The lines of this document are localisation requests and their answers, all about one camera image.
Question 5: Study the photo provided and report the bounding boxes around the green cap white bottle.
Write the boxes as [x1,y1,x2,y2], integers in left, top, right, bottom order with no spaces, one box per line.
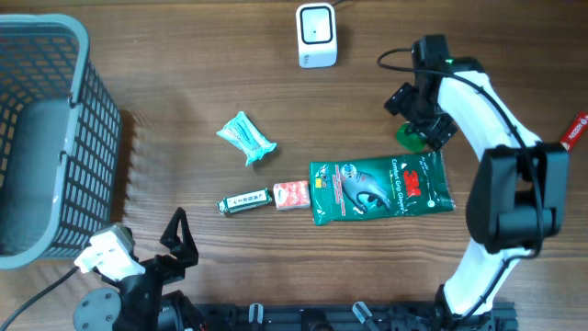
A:
[395,122,426,153]

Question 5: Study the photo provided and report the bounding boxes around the green 3M gloves packet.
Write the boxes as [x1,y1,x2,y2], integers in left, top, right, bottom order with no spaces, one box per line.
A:
[309,151,455,226]

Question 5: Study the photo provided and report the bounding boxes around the green white candy bar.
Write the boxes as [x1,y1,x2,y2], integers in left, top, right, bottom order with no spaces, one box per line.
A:
[217,188,273,214]

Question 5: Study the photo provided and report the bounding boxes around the orange white small box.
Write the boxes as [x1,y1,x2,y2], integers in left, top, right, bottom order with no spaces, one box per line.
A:
[272,180,311,211]

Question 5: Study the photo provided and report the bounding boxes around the teal white packet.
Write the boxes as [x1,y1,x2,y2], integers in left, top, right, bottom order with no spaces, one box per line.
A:
[217,111,277,166]

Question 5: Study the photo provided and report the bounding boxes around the red Nescafe sachet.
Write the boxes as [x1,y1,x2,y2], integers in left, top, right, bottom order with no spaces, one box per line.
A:
[560,112,587,151]

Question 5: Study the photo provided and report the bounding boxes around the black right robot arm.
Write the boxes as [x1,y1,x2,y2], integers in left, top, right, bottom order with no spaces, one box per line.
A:
[385,35,570,330]

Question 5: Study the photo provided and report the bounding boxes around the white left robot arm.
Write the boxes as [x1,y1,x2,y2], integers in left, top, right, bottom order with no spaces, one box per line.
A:
[73,208,209,331]

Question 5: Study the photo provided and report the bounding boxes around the white barcode scanner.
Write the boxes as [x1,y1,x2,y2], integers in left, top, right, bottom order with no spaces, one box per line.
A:
[295,3,338,69]

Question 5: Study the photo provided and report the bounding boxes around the grey plastic mesh basket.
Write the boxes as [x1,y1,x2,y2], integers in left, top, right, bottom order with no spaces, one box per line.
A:
[1,14,122,270]

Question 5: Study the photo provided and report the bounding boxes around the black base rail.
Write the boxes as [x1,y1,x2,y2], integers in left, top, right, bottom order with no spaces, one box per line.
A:
[108,301,519,331]

